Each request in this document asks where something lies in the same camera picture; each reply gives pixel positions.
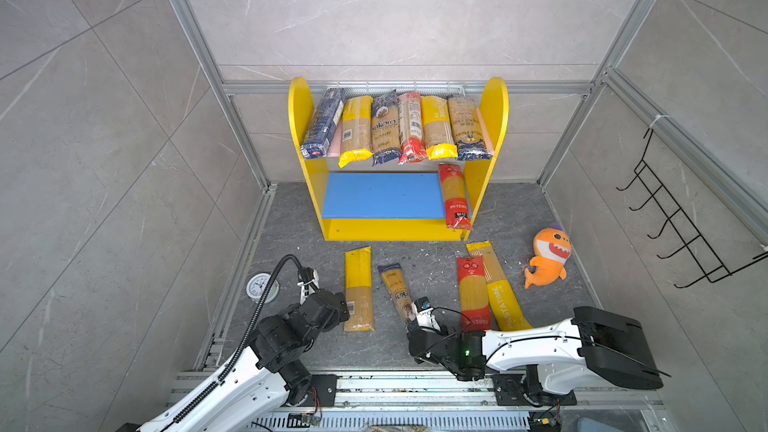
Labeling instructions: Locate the red yellow spaghetti bag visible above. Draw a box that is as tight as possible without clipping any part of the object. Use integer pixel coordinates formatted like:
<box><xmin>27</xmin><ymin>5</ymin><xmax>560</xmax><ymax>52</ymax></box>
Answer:
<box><xmin>457</xmin><ymin>257</ymin><xmax>491</xmax><ymax>331</ymax></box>

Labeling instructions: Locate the yellow clear spaghetti bag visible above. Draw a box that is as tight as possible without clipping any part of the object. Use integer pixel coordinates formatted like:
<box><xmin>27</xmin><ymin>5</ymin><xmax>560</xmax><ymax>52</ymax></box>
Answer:
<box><xmin>467</xmin><ymin>241</ymin><xmax>532</xmax><ymax>331</ymax></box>

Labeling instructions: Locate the yellow top spaghetti bag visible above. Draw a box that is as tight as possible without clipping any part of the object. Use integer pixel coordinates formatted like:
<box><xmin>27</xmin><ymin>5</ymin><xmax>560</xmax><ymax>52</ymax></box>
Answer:
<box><xmin>344</xmin><ymin>247</ymin><xmax>374</xmax><ymax>332</ymax></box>
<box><xmin>339</xmin><ymin>96</ymin><xmax>373</xmax><ymax>168</ymax></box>

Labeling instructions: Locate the blue gold spaghetti bag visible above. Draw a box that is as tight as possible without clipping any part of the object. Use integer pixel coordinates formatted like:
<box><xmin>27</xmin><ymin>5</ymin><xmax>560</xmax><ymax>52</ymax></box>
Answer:
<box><xmin>377</xmin><ymin>263</ymin><xmax>417</xmax><ymax>330</ymax></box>

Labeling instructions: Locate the red spaghetti bag white label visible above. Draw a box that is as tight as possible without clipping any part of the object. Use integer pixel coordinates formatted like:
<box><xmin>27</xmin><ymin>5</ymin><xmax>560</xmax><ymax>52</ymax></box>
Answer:
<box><xmin>397</xmin><ymin>92</ymin><xmax>428</xmax><ymax>165</ymax></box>

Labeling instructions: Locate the blue bottom spaghetti bag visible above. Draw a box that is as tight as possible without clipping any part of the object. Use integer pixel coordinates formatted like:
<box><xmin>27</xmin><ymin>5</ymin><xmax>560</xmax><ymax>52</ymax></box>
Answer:
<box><xmin>447</xmin><ymin>95</ymin><xmax>492</xmax><ymax>162</ymax></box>

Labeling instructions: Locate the blue label spaghetti bag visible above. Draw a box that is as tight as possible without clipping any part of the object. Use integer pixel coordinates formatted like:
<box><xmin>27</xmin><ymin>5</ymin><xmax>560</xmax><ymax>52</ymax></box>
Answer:
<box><xmin>371</xmin><ymin>90</ymin><xmax>402</xmax><ymax>166</ymax></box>

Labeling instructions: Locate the dark blue spaghetti box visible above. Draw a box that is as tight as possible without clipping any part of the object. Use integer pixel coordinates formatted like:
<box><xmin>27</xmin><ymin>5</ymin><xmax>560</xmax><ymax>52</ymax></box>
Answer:
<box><xmin>300</xmin><ymin>88</ymin><xmax>345</xmax><ymax>160</ymax></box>

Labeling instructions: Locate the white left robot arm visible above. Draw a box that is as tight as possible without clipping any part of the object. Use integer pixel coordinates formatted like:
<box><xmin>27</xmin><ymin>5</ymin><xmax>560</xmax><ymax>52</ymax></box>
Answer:
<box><xmin>119</xmin><ymin>254</ymin><xmax>350</xmax><ymax>431</ymax></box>

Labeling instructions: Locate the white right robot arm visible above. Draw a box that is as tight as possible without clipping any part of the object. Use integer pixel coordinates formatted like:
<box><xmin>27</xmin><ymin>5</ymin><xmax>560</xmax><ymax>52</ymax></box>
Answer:
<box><xmin>407</xmin><ymin>306</ymin><xmax>666</xmax><ymax>406</ymax></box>

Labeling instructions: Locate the yellow shelf with coloured boards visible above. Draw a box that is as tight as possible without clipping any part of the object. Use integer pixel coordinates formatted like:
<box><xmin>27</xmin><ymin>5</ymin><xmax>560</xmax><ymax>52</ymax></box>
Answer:
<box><xmin>296</xmin><ymin>77</ymin><xmax>509</xmax><ymax>241</ymax></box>

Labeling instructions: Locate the orange shark plush toy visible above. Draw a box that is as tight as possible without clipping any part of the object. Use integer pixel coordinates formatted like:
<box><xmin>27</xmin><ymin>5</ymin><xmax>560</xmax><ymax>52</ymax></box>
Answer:
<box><xmin>524</xmin><ymin>225</ymin><xmax>572</xmax><ymax>289</ymax></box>

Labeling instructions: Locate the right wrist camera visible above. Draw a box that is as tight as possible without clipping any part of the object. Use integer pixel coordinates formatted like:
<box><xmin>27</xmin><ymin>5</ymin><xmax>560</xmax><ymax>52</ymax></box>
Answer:
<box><xmin>413</xmin><ymin>297</ymin><xmax>441</xmax><ymax>332</ymax></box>

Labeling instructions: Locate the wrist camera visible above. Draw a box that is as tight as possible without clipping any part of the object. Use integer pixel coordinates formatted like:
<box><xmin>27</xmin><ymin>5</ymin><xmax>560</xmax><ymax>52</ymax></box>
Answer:
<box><xmin>298</xmin><ymin>267</ymin><xmax>319</xmax><ymax>304</ymax></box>
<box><xmin>413</xmin><ymin>297</ymin><xmax>441</xmax><ymax>332</ymax></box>

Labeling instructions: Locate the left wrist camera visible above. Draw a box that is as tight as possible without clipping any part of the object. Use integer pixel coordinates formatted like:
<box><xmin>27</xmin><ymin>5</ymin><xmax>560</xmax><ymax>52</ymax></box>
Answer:
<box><xmin>298</xmin><ymin>267</ymin><xmax>319</xmax><ymax>304</ymax></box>

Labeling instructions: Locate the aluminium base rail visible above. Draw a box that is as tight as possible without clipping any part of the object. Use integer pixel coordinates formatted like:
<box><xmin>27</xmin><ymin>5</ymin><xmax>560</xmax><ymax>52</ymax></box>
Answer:
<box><xmin>167</xmin><ymin>335</ymin><xmax>661</xmax><ymax>432</ymax></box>

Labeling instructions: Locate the white wire mesh basket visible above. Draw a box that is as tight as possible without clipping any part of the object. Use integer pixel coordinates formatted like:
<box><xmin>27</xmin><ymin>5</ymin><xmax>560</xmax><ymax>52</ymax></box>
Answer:
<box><xmin>336</xmin><ymin>86</ymin><xmax>467</xmax><ymax>100</ymax></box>

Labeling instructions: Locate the black wire hook rack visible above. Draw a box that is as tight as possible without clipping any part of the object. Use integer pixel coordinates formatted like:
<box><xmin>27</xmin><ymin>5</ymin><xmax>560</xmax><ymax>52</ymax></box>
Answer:
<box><xmin>616</xmin><ymin>128</ymin><xmax>767</xmax><ymax>290</ymax></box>

